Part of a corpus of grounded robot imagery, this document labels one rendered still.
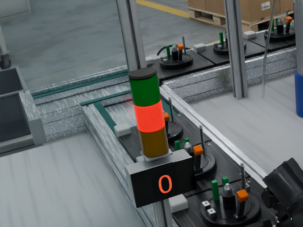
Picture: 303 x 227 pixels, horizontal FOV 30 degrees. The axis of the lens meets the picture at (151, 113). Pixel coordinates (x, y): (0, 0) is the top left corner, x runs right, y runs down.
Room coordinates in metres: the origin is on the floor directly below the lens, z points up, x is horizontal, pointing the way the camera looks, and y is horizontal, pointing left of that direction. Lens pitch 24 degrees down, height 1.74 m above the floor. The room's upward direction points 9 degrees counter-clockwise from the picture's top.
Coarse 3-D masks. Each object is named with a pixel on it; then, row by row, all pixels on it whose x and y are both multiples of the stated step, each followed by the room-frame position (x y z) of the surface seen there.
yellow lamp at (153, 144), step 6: (138, 132) 0.92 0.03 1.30; (144, 132) 0.91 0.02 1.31; (150, 132) 0.90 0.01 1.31; (156, 132) 0.90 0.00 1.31; (162, 132) 0.91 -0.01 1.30; (144, 138) 0.91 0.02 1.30; (150, 138) 0.90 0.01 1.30; (156, 138) 0.90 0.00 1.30; (162, 138) 0.91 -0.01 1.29; (144, 144) 0.91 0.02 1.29; (150, 144) 0.90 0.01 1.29; (156, 144) 0.90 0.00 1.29; (162, 144) 0.90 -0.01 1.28; (144, 150) 0.91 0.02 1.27; (150, 150) 0.90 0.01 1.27; (156, 150) 0.90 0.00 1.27; (162, 150) 0.90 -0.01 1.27; (150, 156) 0.90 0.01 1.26; (156, 156) 0.90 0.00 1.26
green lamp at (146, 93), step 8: (136, 80) 0.91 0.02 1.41; (144, 80) 0.90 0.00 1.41; (152, 80) 0.91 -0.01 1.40; (136, 88) 0.90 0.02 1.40; (144, 88) 0.90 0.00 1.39; (152, 88) 0.90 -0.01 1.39; (136, 96) 0.91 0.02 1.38; (144, 96) 0.90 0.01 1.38; (152, 96) 0.90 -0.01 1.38; (160, 96) 0.92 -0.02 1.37; (136, 104) 0.91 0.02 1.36; (144, 104) 0.90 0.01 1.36; (152, 104) 0.90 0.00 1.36
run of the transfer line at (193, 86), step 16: (256, 32) 2.50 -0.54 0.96; (192, 48) 2.42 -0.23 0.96; (288, 48) 2.21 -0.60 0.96; (224, 64) 2.14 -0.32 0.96; (256, 64) 2.13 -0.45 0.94; (272, 64) 2.15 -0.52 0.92; (288, 64) 2.17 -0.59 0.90; (176, 80) 2.06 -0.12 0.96; (192, 80) 2.06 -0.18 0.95; (208, 80) 2.08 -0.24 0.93; (224, 80) 2.10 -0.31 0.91; (256, 80) 2.13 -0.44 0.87; (192, 96) 2.06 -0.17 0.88; (208, 96) 2.08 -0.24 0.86
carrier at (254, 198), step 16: (208, 192) 1.21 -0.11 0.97; (224, 192) 1.10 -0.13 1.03; (256, 192) 1.18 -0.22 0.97; (176, 208) 1.15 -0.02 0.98; (192, 208) 1.15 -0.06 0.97; (208, 208) 1.10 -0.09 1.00; (224, 208) 1.10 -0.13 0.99; (256, 208) 1.08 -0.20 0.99; (272, 208) 1.10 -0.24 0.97; (192, 224) 1.09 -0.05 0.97; (208, 224) 1.07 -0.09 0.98; (224, 224) 1.04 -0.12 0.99; (240, 224) 1.04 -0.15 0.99; (272, 224) 1.04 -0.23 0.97
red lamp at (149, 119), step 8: (160, 104) 0.91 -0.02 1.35; (136, 112) 0.91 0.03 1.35; (144, 112) 0.90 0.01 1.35; (152, 112) 0.90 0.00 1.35; (160, 112) 0.91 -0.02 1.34; (136, 120) 0.92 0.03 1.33; (144, 120) 0.90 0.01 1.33; (152, 120) 0.90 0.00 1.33; (160, 120) 0.91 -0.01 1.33; (144, 128) 0.90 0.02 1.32; (152, 128) 0.90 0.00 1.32; (160, 128) 0.91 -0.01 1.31
